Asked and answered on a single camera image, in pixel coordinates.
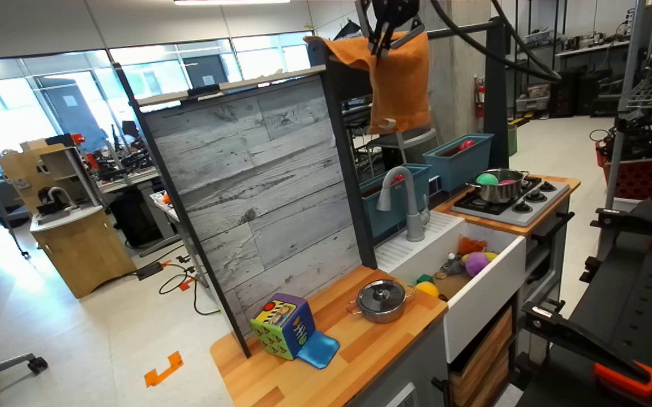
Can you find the black office chair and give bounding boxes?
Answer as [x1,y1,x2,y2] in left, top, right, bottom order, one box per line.
[0,180,36,260]

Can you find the black and orange floor cables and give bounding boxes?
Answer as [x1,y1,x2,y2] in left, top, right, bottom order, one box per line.
[133,254,225,320]

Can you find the black cart with orange handles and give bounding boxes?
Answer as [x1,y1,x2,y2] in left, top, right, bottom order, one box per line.
[516,199,652,407]

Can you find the dark computer monitor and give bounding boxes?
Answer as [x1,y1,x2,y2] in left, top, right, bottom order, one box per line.
[181,53,230,94]

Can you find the wooden counter top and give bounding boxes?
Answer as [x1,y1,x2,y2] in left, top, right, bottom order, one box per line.
[209,265,451,407]

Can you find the blue bin behind faucet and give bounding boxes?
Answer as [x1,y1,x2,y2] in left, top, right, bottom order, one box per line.
[357,164,434,243]

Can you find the large blue storage bin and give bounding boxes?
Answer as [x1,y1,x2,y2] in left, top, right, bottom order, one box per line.
[422,131,495,194]

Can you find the grey toy faucet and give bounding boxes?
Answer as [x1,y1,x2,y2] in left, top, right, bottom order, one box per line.
[375,166,433,244]

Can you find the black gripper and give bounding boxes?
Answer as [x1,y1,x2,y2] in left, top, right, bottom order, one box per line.
[370,0,422,59]

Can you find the wooden cabinet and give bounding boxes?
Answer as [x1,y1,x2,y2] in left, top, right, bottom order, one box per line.
[29,206,138,301]

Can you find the white toy sink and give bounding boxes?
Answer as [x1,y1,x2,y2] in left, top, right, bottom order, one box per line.
[373,211,529,367]

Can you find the purple toy vegetable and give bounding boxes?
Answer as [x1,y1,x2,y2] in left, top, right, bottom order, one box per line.
[461,251,494,278]

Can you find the grey plastic chair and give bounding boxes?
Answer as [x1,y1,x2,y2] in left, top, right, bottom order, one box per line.
[375,124,444,171]

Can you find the grey wood-look back panel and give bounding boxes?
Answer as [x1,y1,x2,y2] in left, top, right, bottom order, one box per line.
[142,76,364,339]

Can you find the silver pot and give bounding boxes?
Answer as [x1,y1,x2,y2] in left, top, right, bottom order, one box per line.
[476,167,529,206]

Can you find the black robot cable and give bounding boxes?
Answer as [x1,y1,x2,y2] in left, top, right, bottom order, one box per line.
[425,0,564,85]

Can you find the colourful soft toy cube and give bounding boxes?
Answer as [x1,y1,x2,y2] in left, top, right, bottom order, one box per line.
[250,293,316,363]

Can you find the orange plush toy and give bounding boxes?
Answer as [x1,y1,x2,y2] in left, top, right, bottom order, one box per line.
[456,237,490,260]

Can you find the silver bowl with handles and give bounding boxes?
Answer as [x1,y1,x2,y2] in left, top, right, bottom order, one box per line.
[353,278,409,327]

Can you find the grey chair base with caster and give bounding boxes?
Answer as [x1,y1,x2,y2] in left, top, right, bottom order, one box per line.
[0,350,50,392]

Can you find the grey toy stove top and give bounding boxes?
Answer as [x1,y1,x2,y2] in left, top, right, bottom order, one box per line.
[448,175,572,229]

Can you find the red fire extinguisher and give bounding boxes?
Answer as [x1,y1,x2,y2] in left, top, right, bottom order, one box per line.
[471,76,490,122]

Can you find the yellow toy ball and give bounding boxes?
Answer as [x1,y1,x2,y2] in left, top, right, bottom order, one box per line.
[415,280,442,301]

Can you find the red crate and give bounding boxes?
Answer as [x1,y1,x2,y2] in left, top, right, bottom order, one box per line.
[594,135,652,206]

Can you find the orange brown cloth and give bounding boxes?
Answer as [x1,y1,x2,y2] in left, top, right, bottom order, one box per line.
[304,31,434,138]

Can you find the wooden drawers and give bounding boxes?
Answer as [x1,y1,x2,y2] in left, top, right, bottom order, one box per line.
[448,306,519,407]

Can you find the black metal frame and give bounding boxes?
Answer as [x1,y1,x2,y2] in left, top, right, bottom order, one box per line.
[112,16,510,359]

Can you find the blue flap of cube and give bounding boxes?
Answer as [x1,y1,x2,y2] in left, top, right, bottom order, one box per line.
[297,330,341,371]

